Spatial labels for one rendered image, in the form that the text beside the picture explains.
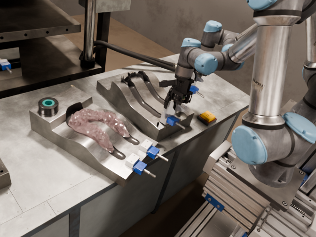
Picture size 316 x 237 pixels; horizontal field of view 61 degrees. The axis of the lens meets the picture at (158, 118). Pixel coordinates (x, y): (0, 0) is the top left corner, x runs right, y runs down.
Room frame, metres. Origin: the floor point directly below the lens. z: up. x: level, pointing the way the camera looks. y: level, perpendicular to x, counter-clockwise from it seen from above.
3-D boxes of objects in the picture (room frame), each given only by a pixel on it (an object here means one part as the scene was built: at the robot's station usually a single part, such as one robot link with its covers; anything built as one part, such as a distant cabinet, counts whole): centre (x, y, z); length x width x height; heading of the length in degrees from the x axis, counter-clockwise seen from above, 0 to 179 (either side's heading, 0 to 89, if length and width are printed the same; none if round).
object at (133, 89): (1.17, 0.10, 0.92); 0.35 x 0.16 x 0.09; 53
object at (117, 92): (1.19, 0.10, 0.87); 0.50 x 0.26 x 0.14; 53
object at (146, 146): (0.82, -0.03, 0.86); 0.13 x 0.05 x 0.05; 70
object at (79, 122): (0.86, 0.24, 0.90); 0.26 x 0.18 x 0.08; 70
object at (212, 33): (1.30, -0.14, 1.25); 0.09 x 0.08 x 0.11; 87
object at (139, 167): (0.71, 0.01, 0.86); 0.13 x 0.05 x 0.05; 70
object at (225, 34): (1.27, -0.24, 1.25); 0.11 x 0.11 x 0.08; 87
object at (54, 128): (0.85, 0.25, 0.86); 0.50 x 0.26 x 0.11; 70
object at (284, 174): (0.71, -0.43, 1.09); 0.15 x 0.15 x 0.10
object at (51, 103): (0.85, 0.46, 0.93); 0.08 x 0.08 x 0.04
